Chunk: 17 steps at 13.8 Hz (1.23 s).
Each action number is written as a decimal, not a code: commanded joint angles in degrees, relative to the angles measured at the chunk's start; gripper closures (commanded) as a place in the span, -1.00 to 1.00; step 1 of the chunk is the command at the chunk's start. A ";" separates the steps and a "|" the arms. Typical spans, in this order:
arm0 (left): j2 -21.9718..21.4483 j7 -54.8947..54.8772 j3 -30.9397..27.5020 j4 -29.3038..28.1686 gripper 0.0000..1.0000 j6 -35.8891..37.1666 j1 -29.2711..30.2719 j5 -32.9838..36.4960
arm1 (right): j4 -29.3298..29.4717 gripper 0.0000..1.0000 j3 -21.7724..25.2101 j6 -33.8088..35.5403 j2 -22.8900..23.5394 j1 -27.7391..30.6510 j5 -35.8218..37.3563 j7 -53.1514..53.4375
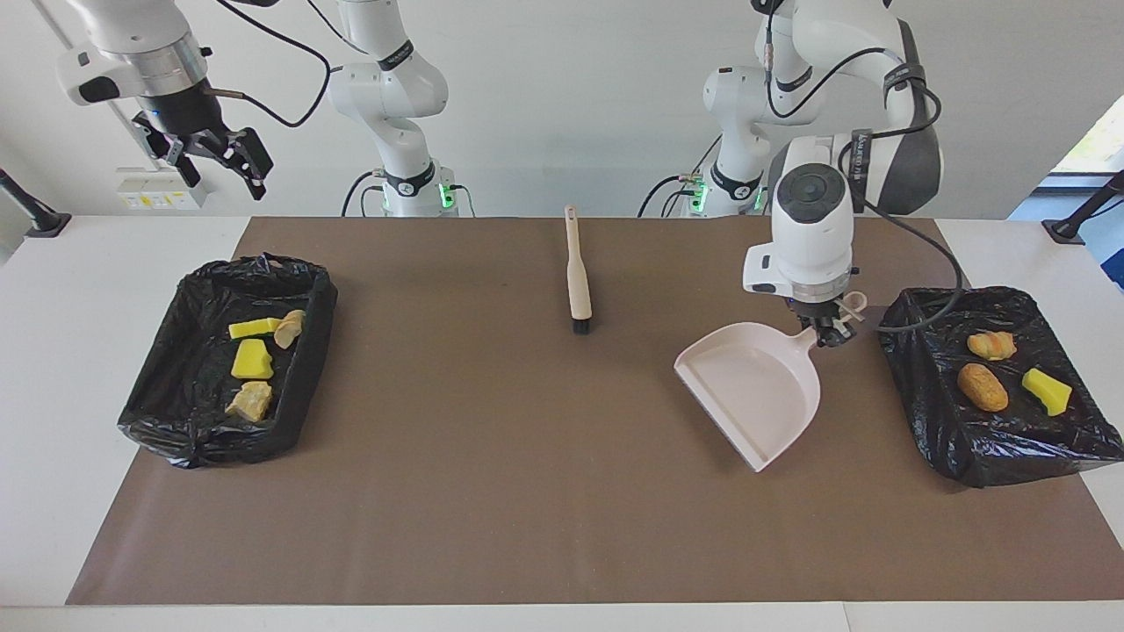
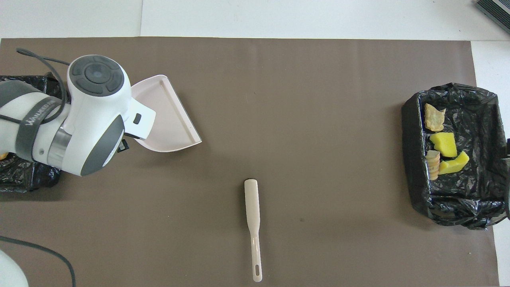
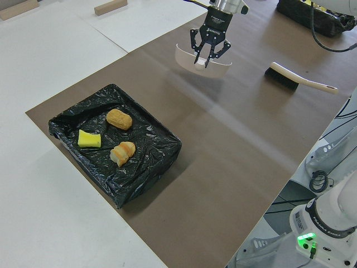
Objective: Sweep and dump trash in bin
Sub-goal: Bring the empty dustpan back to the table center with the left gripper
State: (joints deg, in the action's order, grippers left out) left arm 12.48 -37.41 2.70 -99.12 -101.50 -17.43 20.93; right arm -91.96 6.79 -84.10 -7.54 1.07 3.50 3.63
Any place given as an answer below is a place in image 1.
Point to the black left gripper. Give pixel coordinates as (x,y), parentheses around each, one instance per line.
(817,312)

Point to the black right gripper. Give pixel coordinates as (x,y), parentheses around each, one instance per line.
(189,118)

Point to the pale pink plastic dustpan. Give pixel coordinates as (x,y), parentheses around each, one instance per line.
(755,386)

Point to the brown corn-shaped trash piece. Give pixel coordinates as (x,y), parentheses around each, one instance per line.
(982,387)

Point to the pale yellow trash piece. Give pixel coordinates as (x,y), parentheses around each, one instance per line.
(250,402)
(289,329)
(992,345)

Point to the elongated green yellow sponge piece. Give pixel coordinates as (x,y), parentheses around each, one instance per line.
(253,329)

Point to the squarish green yellow sponge piece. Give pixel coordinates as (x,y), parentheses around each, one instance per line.
(253,362)

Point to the small yellow sponge piece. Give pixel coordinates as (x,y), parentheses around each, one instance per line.
(1047,391)

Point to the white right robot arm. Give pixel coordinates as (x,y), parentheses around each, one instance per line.
(386,88)

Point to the black bag lined bin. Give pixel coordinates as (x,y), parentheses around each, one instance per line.
(193,412)
(992,439)

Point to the black table clamp stand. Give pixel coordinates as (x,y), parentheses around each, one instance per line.
(35,215)
(1076,224)

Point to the brown table mat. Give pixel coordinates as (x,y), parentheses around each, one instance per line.
(562,544)

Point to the white wall socket box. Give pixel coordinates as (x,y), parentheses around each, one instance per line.
(158,195)

